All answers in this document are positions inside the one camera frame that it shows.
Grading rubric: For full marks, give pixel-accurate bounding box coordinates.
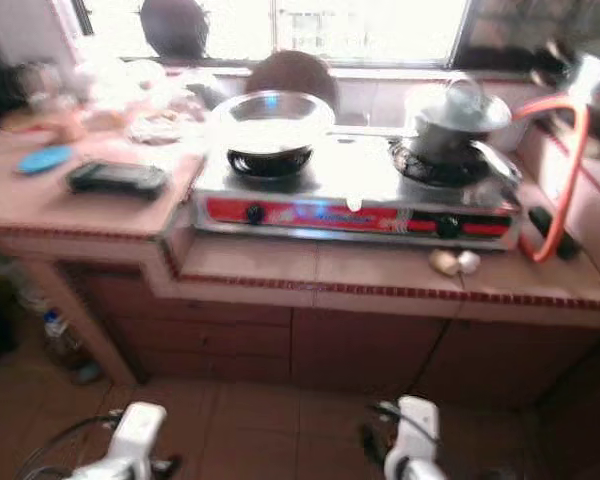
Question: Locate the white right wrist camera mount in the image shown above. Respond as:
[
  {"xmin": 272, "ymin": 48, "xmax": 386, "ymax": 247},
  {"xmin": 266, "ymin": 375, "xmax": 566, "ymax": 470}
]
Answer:
[{"xmin": 385, "ymin": 397, "xmax": 441, "ymax": 480}]

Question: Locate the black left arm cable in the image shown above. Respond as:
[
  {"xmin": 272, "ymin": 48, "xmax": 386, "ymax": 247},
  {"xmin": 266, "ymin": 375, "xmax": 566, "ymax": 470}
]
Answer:
[{"xmin": 20, "ymin": 413, "xmax": 111, "ymax": 476}]

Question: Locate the black flat device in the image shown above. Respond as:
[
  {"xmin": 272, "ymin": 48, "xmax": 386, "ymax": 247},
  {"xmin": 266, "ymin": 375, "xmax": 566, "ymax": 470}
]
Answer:
[{"xmin": 67, "ymin": 160, "xmax": 171, "ymax": 199}]

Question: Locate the round brown board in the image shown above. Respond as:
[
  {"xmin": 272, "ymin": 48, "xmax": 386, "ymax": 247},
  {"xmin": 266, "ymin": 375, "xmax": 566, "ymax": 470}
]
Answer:
[{"xmin": 245, "ymin": 50, "xmax": 341, "ymax": 111}]

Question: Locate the steel gas stove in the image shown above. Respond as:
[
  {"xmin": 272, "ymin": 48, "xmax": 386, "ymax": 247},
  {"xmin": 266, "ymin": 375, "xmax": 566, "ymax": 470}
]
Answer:
[{"xmin": 190, "ymin": 130, "xmax": 526, "ymax": 251}]

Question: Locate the clear plastic bottle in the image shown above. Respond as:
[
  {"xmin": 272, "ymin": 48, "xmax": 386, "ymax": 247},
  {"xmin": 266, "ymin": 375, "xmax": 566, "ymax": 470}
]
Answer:
[{"xmin": 40, "ymin": 308, "xmax": 101, "ymax": 386}]

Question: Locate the blue round lid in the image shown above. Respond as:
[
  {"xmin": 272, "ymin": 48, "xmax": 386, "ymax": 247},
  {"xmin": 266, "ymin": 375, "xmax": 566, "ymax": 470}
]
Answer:
[{"xmin": 15, "ymin": 145, "xmax": 76, "ymax": 176}]

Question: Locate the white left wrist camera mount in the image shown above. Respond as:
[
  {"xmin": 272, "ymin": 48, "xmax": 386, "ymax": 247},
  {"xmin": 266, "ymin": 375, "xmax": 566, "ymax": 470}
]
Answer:
[{"xmin": 110, "ymin": 403, "xmax": 169, "ymax": 480}]

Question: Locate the orange gas hose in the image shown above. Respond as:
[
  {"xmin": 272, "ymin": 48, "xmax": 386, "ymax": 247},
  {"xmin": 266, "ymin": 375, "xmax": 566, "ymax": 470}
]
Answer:
[{"xmin": 515, "ymin": 93, "xmax": 591, "ymax": 264}]

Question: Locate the lidded steel saucepan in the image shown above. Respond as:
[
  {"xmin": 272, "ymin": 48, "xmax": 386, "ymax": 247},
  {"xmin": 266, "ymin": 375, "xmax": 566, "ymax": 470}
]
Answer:
[{"xmin": 402, "ymin": 75, "xmax": 581, "ymax": 261}]

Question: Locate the dark hanging pan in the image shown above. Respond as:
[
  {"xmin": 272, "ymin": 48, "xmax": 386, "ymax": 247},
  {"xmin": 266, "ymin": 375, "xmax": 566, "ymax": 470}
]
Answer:
[{"xmin": 138, "ymin": 0, "xmax": 209, "ymax": 59}]

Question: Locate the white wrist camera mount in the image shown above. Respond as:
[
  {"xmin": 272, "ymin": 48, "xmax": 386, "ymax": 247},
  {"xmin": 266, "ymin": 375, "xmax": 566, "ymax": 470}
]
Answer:
[
  {"xmin": 110, "ymin": 403, "xmax": 169, "ymax": 480},
  {"xmin": 385, "ymin": 397, "xmax": 441, "ymax": 480}
]

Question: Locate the bright window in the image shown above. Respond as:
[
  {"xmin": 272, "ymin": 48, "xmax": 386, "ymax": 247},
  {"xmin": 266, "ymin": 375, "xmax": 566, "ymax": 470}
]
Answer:
[{"xmin": 75, "ymin": 0, "xmax": 471, "ymax": 66}]

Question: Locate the wide steel pan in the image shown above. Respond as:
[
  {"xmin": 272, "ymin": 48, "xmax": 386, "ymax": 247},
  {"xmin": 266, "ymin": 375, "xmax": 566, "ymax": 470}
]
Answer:
[{"xmin": 208, "ymin": 90, "xmax": 336, "ymax": 166}]

